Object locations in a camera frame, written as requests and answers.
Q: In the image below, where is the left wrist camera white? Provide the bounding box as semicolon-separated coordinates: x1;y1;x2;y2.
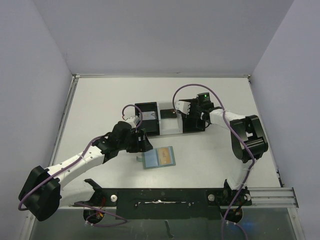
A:
122;115;140;128

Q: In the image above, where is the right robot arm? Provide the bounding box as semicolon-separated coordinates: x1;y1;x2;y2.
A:
180;92;269;205

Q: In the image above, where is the gold VIP card in holder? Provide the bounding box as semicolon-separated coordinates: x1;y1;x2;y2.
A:
156;147;173;166

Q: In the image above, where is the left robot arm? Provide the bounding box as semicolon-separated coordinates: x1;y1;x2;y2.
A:
18;121;153;221

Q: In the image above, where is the silver card in left bin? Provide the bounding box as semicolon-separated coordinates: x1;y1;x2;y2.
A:
142;111;157;121

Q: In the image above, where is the black bin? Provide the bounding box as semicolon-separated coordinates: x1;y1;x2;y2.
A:
134;102;160;137
180;98;206;134

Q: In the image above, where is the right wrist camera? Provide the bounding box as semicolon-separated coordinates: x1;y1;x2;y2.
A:
174;100;191;115

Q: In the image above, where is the aluminium front rail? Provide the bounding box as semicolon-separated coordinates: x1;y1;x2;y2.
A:
59;183;298;208

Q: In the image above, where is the green card holder wallet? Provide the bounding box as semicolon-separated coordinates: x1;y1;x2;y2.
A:
136;146;176;170

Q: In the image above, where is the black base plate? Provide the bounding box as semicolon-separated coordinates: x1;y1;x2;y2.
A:
74;188;252;223

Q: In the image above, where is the white middle bin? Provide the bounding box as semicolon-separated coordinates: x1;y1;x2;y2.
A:
157;101;183;136

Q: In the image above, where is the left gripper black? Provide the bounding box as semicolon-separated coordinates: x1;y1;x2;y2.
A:
118;128;152;153

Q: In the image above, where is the black left bin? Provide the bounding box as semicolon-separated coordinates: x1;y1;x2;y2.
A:
134;102;160;137

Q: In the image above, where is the black right bin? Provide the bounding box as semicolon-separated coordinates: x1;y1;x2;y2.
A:
180;98;206;134

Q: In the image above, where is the black card in white bin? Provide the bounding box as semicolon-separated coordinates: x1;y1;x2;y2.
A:
160;108;177;119

